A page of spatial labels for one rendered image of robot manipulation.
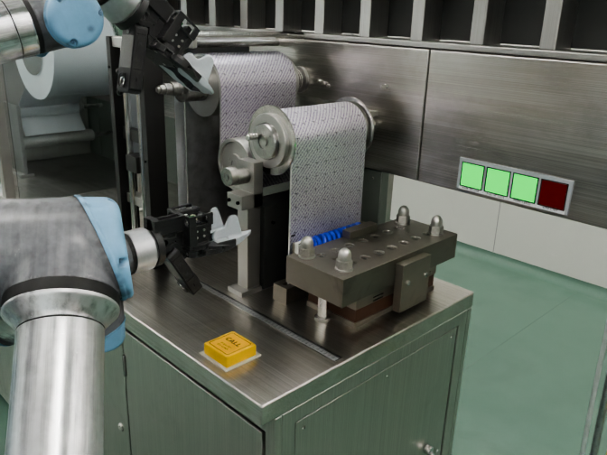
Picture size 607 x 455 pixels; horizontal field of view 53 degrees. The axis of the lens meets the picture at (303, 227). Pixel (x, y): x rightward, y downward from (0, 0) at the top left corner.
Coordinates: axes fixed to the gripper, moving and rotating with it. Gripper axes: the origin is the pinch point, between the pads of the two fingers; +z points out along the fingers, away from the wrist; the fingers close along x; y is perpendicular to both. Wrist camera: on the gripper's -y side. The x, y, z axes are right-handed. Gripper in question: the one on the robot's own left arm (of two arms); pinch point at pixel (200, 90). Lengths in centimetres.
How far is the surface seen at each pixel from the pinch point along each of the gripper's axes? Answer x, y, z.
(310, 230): -8.2, -9.0, 37.6
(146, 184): 26.2, -17.1, 18.0
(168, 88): 21.8, 2.7, 6.9
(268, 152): -3.7, -0.7, 19.3
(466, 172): -31, 18, 48
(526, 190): -44, 17, 48
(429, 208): 128, 94, 289
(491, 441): -16, -28, 178
